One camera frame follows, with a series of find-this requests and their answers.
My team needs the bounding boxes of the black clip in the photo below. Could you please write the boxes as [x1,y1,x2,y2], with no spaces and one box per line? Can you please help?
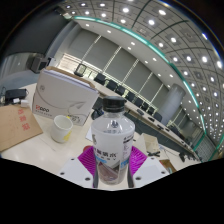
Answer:
[146,150,162,158]

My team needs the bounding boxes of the brown paper envelope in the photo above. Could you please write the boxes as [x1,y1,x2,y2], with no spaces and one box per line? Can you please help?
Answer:
[0,104,44,153]

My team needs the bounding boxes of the long curved conference desk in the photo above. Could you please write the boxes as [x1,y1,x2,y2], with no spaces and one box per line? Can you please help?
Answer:
[93,79,201,162]

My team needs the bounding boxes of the black power adapter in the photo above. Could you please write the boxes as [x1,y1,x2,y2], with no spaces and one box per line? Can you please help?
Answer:
[3,87,29,105]

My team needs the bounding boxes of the grey monitor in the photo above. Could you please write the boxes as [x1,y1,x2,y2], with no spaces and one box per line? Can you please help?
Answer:
[30,56,51,75]

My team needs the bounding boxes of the white copy paper carton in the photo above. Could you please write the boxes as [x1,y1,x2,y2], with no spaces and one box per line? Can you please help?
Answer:
[31,65,101,127]

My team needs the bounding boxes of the row of black office chairs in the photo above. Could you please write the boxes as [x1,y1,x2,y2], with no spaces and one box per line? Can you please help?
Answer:
[73,62,188,142]

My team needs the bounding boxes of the black desk phone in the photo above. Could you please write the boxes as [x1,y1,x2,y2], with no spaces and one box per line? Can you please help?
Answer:
[90,96,105,121]

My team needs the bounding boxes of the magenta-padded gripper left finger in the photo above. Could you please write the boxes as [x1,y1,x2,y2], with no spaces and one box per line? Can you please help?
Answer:
[58,145,98,188]

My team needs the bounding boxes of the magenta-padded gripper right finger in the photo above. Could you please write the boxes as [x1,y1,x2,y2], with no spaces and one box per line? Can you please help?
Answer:
[127,145,170,189]

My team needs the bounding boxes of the white mug with yellow print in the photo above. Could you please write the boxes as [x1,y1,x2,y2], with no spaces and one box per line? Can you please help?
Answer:
[49,114,75,145]

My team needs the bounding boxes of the clear plastic water bottle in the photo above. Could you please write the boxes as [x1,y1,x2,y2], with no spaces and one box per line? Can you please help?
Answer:
[90,95,137,186]

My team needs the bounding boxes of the round ceiling lights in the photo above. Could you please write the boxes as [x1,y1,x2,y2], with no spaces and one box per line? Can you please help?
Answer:
[64,1,224,145]

